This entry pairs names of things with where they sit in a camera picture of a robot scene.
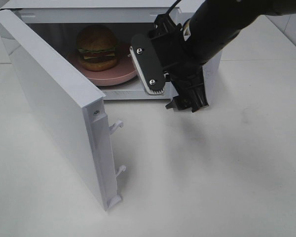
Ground toy burger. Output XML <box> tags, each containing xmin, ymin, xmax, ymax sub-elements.
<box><xmin>76</xmin><ymin>25</ymin><xmax>118</xmax><ymax>72</ymax></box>

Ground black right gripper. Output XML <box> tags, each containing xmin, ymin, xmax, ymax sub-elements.
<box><xmin>148</xmin><ymin>13</ymin><xmax>209</xmax><ymax>113</ymax></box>

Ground white microwave oven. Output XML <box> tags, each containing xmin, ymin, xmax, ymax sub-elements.
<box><xmin>0</xmin><ymin>0</ymin><xmax>171</xmax><ymax>101</ymax></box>

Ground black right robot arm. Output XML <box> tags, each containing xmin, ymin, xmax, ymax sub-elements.
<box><xmin>148</xmin><ymin>0</ymin><xmax>296</xmax><ymax>112</ymax></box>

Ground pink round plate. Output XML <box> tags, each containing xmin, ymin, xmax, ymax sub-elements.
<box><xmin>67</xmin><ymin>42</ymin><xmax>137</xmax><ymax>86</ymax></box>

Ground white microwave door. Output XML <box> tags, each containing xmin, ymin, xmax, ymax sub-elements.
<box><xmin>0</xmin><ymin>10</ymin><xmax>126</xmax><ymax>210</ymax></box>

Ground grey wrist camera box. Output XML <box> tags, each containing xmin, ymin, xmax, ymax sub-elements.
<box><xmin>130</xmin><ymin>34</ymin><xmax>165</xmax><ymax>95</ymax></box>

